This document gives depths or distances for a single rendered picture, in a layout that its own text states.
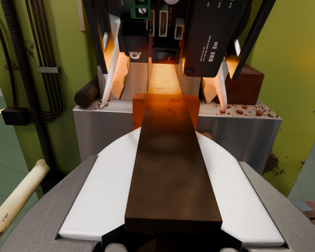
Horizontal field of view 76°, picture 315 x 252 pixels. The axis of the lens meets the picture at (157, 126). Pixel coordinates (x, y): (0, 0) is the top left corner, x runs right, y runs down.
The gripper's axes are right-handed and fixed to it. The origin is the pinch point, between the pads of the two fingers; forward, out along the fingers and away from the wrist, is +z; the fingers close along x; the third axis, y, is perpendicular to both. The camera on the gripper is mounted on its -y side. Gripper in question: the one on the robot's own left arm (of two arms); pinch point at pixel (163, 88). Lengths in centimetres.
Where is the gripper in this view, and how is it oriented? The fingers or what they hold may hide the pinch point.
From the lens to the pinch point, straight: 22.0
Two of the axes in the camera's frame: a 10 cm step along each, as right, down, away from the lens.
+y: -0.3, 8.4, -5.4
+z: -0.3, 5.4, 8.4
